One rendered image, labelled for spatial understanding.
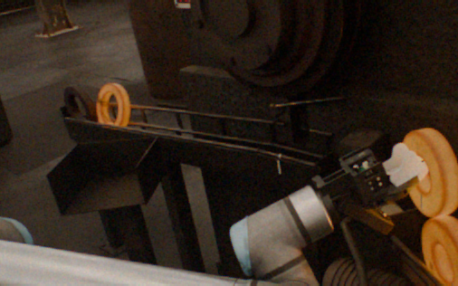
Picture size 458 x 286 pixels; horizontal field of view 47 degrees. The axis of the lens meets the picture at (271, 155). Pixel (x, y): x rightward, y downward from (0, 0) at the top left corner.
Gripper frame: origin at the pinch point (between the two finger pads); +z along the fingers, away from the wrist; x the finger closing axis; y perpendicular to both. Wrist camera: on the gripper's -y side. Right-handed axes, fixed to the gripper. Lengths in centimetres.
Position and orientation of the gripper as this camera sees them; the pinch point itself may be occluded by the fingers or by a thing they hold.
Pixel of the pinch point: (428, 163)
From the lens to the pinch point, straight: 96.1
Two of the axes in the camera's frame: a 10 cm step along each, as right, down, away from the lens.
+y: -3.9, -7.9, -4.7
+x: -2.4, -4.0, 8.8
